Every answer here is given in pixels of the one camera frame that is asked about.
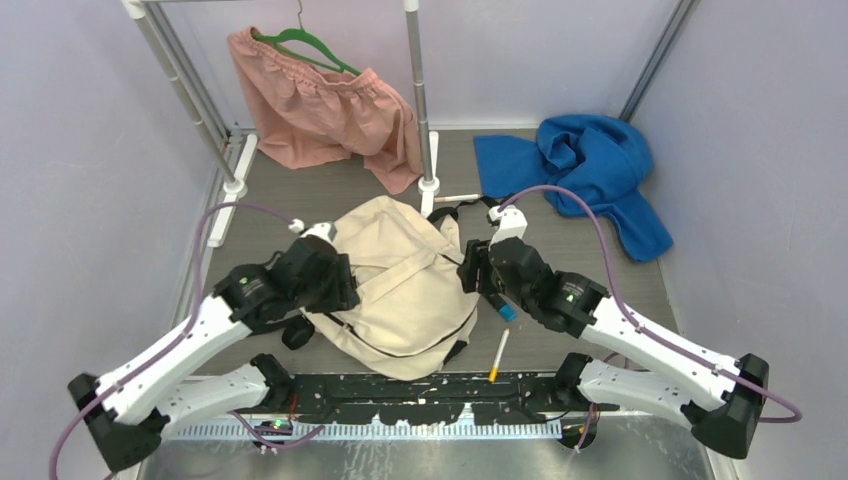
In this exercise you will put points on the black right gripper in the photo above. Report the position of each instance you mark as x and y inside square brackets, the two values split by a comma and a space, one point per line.
[475, 258]

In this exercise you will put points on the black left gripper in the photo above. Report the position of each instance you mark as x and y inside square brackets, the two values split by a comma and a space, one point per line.
[343, 295]

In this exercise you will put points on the black blue highlighter marker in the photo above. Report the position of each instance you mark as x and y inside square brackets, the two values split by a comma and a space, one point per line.
[502, 307]

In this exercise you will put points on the cream canvas backpack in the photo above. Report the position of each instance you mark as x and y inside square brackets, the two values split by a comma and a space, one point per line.
[413, 315]

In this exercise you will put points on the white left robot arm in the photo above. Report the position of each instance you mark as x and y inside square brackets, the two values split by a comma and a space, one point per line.
[132, 409]

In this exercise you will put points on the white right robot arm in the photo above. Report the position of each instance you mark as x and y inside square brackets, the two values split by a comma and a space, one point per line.
[718, 398]

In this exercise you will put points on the white pink pen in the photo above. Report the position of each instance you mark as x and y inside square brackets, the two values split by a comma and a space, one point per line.
[457, 198]

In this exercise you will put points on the white yellow pen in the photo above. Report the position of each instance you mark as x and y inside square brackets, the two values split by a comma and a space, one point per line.
[494, 370]

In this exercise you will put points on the blue cloth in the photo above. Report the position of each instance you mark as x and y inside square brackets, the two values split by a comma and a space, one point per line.
[603, 160]

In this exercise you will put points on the pink garment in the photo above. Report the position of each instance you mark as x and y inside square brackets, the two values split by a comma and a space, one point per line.
[306, 117]

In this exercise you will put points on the metal clothes rack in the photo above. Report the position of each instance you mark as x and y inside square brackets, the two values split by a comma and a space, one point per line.
[428, 184]

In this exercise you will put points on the green clothes hanger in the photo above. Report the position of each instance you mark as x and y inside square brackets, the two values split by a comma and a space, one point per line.
[299, 43]

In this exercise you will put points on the metal corner pole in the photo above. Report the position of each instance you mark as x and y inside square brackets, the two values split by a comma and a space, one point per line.
[671, 31]

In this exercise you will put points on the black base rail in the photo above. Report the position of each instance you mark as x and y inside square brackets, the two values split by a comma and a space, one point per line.
[515, 398]

